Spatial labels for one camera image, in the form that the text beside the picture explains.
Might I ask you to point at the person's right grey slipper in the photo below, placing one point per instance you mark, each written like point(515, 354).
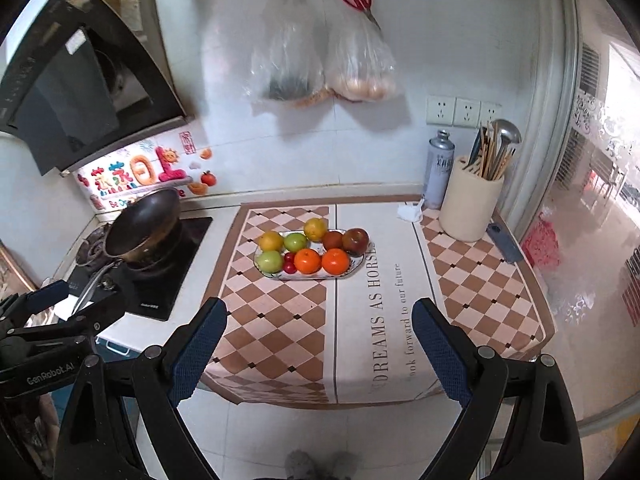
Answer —
point(342, 466)

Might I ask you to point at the orange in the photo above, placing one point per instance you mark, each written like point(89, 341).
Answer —
point(335, 262)
point(307, 262)

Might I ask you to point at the person's left grey slipper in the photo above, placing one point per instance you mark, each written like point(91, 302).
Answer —
point(301, 466)

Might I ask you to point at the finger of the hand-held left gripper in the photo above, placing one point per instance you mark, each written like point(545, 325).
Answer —
point(102, 312)
point(47, 295)

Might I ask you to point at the large yellow lemon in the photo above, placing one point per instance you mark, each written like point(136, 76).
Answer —
point(316, 229)

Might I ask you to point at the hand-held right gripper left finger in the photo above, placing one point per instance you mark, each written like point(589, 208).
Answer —
point(200, 345)

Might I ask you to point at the black range hood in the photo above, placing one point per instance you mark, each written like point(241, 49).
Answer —
point(75, 85)

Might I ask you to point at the white wall outlet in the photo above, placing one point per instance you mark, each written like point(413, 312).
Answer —
point(491, 112)
point(440, 110)
point(467, 112)

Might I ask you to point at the dark red apple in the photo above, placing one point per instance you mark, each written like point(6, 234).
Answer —
point(356, 241)

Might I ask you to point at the green round fruit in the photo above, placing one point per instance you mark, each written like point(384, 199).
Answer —
point(295, 242)
point(270, 262)

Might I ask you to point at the dark wok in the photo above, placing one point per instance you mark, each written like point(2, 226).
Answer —
point(142, 225)

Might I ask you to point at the glass sliding door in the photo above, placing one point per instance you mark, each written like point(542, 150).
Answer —
point(590, 260)

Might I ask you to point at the person's grey slipper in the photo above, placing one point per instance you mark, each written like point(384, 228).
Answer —
point(342, 466)
point(301, 466)

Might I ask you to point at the floral ceramic plate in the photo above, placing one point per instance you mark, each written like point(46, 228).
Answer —
point(360, 260)

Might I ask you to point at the cream utensil holder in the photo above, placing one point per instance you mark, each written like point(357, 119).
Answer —
point(470, 205)

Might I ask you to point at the checkered table mat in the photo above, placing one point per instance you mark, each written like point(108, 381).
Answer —
point(380, 330)

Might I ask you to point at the silver spray can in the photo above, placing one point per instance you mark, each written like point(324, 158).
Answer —
point(439, 170)

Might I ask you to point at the clear plastic bag of onions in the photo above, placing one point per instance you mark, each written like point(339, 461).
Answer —
point(362, 60)

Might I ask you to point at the red net bag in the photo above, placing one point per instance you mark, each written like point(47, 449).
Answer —
point(542, 240)

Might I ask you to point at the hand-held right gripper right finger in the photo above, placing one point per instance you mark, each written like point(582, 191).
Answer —
point(440, 350)

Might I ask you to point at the clear plastic bag dark contents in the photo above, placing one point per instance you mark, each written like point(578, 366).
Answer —
point(287, 50)

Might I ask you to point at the bundle of chopsticks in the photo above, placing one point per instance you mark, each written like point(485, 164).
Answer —
point(492, 155)

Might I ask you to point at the yellow orange citrus fruit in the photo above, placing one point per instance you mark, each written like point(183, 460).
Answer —
point(270, 240)

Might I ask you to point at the colourful wall stickers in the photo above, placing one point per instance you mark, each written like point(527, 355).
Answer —
point(145, 172)

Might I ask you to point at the black gas stove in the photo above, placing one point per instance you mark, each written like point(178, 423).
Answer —
point(155, 290)

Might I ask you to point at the reddish orange round fruit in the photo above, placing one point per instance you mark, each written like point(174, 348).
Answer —
point(332, 240)

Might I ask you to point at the crumpled white tissue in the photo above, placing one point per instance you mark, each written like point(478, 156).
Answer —
point(411, 211)

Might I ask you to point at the metal ladle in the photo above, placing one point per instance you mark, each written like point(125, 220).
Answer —
point(506, 132)

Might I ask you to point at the small red fruit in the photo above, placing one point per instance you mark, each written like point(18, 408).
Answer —
point(289, 258)
point(289, 270)

